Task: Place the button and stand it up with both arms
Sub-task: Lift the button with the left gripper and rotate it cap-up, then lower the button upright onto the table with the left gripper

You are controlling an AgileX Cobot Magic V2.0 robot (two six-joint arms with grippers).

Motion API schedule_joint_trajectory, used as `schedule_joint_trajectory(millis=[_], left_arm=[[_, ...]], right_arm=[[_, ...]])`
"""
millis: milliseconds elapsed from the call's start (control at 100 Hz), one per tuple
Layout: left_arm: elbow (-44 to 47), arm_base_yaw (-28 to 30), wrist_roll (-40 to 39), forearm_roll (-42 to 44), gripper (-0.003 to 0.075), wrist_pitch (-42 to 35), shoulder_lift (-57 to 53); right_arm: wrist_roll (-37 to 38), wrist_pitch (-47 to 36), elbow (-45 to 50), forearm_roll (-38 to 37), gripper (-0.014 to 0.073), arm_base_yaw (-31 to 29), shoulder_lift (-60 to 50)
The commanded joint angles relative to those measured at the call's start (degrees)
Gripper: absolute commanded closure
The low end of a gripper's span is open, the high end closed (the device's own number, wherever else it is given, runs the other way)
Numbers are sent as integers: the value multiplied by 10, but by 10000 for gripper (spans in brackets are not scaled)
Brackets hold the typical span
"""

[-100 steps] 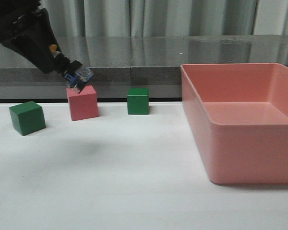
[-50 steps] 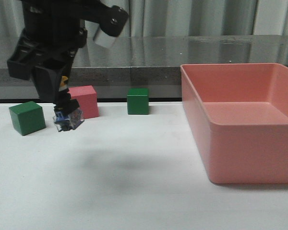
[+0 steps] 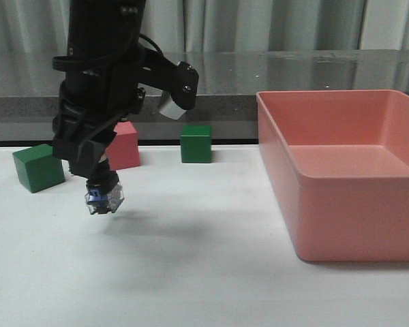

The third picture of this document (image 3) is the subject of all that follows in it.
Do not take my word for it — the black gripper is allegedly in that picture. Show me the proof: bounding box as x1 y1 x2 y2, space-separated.
52 66 145 181

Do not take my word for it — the yellow mushroom push button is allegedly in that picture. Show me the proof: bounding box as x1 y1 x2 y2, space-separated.
83 159 125 216

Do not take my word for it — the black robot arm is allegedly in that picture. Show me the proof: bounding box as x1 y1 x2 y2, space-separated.
52 1 145 178

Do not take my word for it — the pink wooden cube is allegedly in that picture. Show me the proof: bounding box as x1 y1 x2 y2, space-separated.
106 121 140 170

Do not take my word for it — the left green wooden cube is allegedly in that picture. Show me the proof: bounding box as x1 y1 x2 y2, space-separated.
12 144 65 193

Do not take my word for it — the green wooden cube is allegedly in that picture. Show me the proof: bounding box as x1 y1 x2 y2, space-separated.
12 144 65 193
180 125 212 164

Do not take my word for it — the right green wooden cube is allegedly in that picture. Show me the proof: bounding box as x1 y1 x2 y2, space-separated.
180 125 212 164

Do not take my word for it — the grey stone ledge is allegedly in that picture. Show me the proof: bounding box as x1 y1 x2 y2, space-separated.
0 50 409 146

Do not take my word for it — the grey-green curtain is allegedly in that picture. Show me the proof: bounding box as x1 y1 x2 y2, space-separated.
0 1 409 52

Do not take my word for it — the pink plastic bin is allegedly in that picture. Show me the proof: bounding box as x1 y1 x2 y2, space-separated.
257 90 409 261

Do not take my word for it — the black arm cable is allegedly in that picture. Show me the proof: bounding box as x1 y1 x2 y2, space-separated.
52 33 164 72

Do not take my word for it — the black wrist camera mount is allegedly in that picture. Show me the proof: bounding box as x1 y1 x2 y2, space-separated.
136 48 199 120

